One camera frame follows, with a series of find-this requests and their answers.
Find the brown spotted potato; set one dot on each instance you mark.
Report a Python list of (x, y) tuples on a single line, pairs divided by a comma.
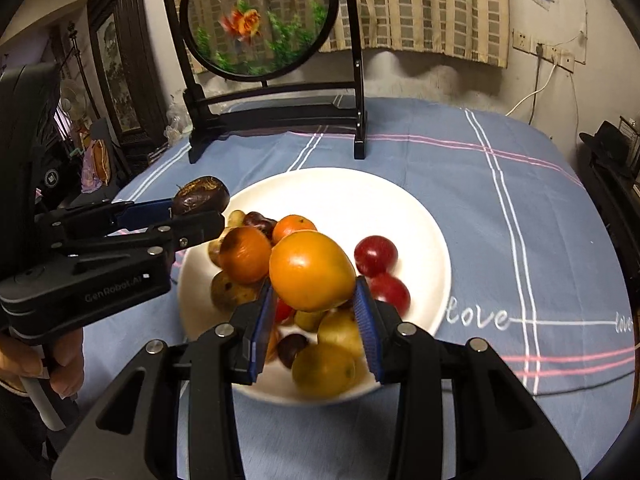
[(215, 252), (230, 290)]

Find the tan longan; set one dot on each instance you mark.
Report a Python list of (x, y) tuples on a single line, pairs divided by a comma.
[(310, 320), (235, 217)]

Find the white oval plate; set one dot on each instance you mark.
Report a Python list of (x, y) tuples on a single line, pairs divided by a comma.
[(400, 220)]

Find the white wall socket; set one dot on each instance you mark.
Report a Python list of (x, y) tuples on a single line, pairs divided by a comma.
[(522, 41)]

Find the red plum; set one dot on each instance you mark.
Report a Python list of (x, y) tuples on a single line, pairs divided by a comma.
[(376, 255)]

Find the large red apple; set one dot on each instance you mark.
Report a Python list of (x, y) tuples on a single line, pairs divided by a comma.
[(392, 294)]

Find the dark purple plum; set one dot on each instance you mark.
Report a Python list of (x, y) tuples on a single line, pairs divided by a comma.
[(292, 350), (260, 222)]

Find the tan round pear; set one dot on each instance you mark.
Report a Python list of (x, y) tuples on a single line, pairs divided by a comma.
[(322, 372)]

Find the blue striped tablecloth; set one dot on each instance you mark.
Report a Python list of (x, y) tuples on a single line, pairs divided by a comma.
[(500, 240)]

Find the person's left hand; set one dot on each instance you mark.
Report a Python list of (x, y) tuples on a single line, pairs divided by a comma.
[(67, 365)]

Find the yellow orange persimmon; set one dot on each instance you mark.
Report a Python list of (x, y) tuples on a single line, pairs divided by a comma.
[(312, 270)]

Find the yellow pear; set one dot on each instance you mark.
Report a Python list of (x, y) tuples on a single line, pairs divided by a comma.
[(342, 332)]

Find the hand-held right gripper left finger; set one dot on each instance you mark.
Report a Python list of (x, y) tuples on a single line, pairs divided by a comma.
[(262, 335)]

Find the round goldfish screen black stand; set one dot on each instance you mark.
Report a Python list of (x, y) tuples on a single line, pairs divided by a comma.
[(260, 15)]

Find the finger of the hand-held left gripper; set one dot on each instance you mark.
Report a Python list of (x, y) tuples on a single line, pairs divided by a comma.
[(145, 212), (190, 230)]

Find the red cherry tomato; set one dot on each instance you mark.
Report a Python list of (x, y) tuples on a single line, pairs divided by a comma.
[(283, 312)]

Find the dark wrinkled passion fruit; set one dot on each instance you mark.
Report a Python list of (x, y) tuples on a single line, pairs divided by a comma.
[(200, 195)]

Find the dark framed painting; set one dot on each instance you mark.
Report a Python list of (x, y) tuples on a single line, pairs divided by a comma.
[(125, 70)]

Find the white standing fan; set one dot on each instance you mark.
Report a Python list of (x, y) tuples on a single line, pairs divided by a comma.
[(72, 97)]

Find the green orange tangerine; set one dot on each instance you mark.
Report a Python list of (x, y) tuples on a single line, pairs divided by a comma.
[(245, 255)]

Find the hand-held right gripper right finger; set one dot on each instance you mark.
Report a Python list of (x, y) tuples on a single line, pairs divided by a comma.
[(367, 335)]

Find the black hat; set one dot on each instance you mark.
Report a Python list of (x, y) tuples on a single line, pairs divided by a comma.
[(605, 142)]

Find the beige checked curtain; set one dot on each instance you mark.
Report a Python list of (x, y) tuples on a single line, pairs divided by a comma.
[(425, 5)]

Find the orange purple cloth bag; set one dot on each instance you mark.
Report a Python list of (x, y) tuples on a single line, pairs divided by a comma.
[(97, 165)]

